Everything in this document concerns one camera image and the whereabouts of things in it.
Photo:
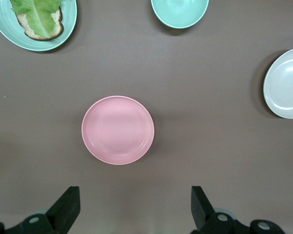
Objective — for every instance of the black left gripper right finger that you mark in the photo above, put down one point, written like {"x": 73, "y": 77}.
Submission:
{"x": 200, "y": 209}

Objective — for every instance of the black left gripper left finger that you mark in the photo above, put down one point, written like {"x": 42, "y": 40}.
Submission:
{"x": 68, "y": 209}

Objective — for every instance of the pink plate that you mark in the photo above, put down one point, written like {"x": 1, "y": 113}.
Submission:
{"x": 118, "y": 130}

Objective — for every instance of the beige plate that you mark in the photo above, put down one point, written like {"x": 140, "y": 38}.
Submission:
{"x": 285, "y": 83}

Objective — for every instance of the bread slice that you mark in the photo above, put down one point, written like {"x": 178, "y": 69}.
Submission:
{"x": 27, "y": 26}

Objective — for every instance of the green plate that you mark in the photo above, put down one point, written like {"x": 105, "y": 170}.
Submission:
{"x": 5, "y": 26}

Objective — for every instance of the green lettuce leaf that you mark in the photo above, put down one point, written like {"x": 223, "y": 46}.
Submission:
{"x": 39, "y": 17}

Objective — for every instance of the green bowl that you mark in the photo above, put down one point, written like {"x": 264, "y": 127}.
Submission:
{"x": 179, "y": 12}

